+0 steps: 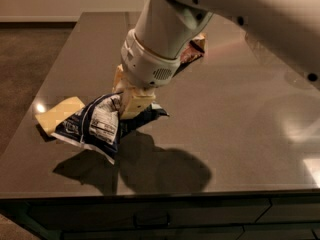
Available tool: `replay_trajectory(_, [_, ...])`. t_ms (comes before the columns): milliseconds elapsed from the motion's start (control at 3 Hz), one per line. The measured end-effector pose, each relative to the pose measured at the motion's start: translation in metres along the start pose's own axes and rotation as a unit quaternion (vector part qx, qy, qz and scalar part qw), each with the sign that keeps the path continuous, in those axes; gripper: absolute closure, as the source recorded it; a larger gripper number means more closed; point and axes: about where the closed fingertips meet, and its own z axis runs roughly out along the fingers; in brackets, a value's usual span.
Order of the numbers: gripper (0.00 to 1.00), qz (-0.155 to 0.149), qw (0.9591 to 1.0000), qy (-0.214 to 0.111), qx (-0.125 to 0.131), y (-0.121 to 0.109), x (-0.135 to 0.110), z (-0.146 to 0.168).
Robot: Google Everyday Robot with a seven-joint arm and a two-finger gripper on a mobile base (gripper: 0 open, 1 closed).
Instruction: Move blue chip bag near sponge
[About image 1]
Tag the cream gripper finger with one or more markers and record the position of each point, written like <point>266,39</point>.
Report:
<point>118,84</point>
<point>134,101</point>

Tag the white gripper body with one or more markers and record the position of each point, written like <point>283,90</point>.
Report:
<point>149,65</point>

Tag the blue chip bag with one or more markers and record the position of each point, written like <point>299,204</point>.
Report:
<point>97,126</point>

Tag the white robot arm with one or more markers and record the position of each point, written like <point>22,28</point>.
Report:
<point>290,29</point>

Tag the brown chip bag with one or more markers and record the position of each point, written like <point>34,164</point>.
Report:
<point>194,49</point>

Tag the yellow sponge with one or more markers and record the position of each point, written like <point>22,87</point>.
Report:
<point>49,119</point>

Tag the dark cabinet drawers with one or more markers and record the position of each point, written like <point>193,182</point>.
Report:
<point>256,216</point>

